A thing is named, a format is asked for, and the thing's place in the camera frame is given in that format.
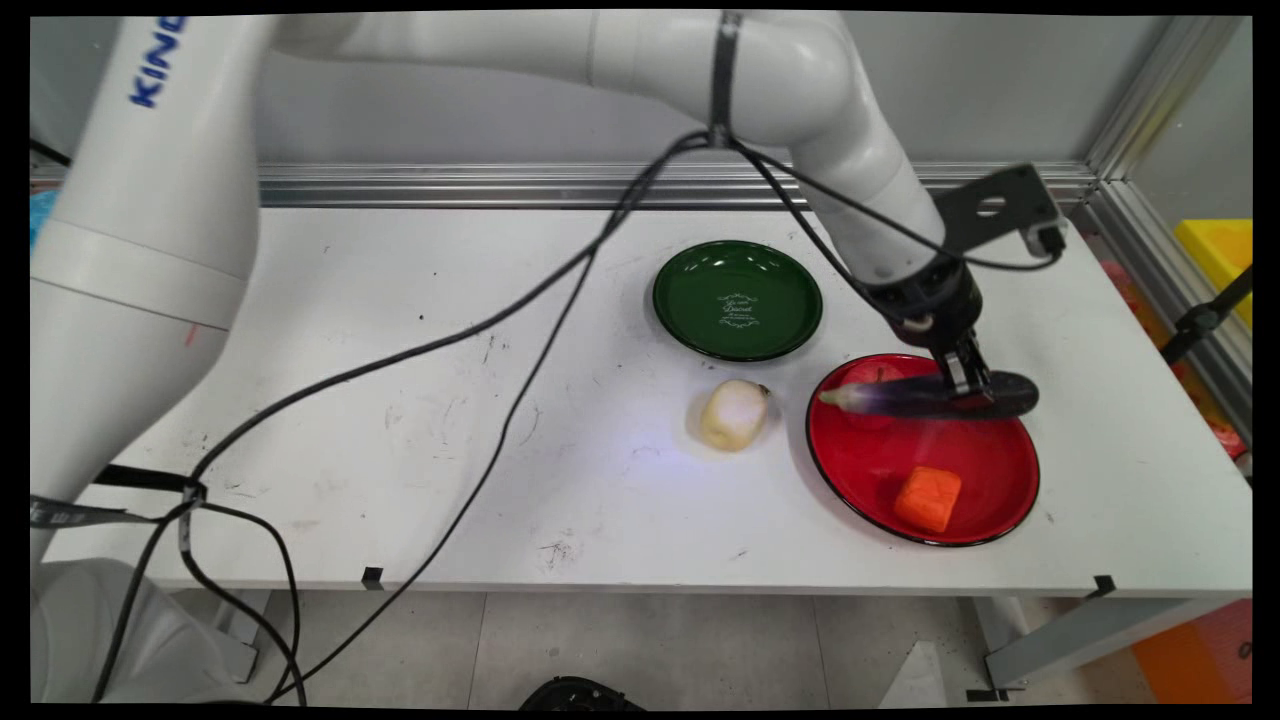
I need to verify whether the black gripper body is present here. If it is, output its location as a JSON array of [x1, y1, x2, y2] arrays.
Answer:
[[865, 255, 988, 354]]

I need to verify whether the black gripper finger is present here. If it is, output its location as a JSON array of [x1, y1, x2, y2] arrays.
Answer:
[[940, 345, 986, 409], [962, 335, 998, 396]]

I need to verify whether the purple toy eggplant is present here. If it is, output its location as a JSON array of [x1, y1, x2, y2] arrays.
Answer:
[[818, 370, 1041, 421]]

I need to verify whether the red enamel plate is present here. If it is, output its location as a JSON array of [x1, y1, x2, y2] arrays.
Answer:
[[805, 352, 1041, 548]]

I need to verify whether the orange toy fruit block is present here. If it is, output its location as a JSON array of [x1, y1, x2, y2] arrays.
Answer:
[[893, 466, 963, 533]]

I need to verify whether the green enamel plate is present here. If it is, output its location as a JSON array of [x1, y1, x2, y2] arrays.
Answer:
[[652, 240, 824, 363]]

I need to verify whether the yellow foam tray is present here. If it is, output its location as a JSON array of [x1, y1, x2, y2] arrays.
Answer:
[[1173, 218, 1253, 331]]

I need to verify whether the grey metal table leg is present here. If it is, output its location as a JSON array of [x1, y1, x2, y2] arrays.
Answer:
[[965, 597, 1231, 701]]

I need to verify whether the orange floor box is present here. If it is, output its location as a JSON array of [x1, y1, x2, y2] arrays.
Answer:
[[1130, 598, 1253, 704]]

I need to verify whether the black object on floor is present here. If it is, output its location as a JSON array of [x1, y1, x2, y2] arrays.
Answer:
[[518, 677, 646, 711]]

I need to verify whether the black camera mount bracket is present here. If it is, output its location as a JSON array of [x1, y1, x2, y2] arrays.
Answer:
[[933, 163, 1069, 259]]

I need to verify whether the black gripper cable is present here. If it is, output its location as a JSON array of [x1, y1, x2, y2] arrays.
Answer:
[[735, 140, 926, 331]]

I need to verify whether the aluminium side frame rail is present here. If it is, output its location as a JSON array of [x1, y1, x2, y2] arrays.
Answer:
[[1085, 180, 1253, 446]]

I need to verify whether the black camera stand pole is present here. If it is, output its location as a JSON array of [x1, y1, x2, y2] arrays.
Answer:
[[1160, 268, 1253, 364]]

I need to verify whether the black velcro arm strap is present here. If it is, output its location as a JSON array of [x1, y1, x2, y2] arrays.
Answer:
[[710, 10, 746, 149]]

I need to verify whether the aluminium corner frame post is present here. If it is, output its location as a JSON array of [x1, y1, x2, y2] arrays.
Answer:
[[1088, 15, 1251, 183]]

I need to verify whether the long black cable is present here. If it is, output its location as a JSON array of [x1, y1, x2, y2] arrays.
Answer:
[[180, 135, 716, 704], [92, 130, 721, 704]]

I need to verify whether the aluminium back frame rail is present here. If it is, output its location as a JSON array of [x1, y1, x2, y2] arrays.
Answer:
[[30, 163, 1101, 210]]

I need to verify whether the black base strap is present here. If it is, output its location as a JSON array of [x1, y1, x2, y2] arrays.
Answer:
[[30, 465, 209, 529]]

